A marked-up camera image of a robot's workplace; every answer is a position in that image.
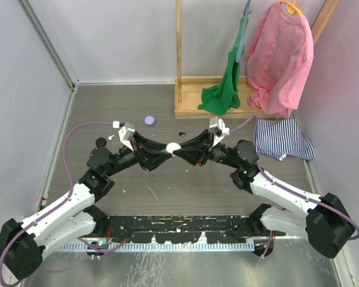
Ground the blue white striped cloth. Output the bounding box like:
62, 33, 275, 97
255, 118, 315, 161

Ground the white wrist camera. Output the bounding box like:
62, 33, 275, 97
209, 117, 230, 147
112, 121, 135, 150

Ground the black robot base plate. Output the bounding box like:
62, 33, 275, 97
82, 215, 270, 244

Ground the aluminium corner frame profile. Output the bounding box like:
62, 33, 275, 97
17, 0, 80, 89

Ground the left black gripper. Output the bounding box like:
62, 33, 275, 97
105, 131, 171, 177

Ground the wooden clothes rack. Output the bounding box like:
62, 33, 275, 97
174, 0, 339, 119

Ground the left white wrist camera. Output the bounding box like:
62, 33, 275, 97
112, 121, 135, 150

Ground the white earbud charging case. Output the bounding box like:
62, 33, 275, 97
165, 142, 181, 154

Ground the slotted grey cable duct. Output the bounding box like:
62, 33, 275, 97
55, 235, 255, 253

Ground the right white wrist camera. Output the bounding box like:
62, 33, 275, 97
209, 117, 230, 147

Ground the orange clothes hanger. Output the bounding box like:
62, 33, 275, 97
280, 0, 304, 16

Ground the green cloth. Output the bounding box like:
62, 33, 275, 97
197, 16, 250, 115

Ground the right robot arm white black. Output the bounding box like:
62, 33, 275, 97
166, 130, 359, 258

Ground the black round earbud case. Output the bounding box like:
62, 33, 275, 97
95, 138, 107, 147

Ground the blue clothes hanger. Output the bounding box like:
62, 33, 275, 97
235, 0, 252, 63

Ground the pink t-shirt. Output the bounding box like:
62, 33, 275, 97
245, 1, 314, 118

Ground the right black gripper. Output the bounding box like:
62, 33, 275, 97
173, 129, 241, 169

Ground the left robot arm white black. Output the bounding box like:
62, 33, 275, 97
0, 132, 173, 280

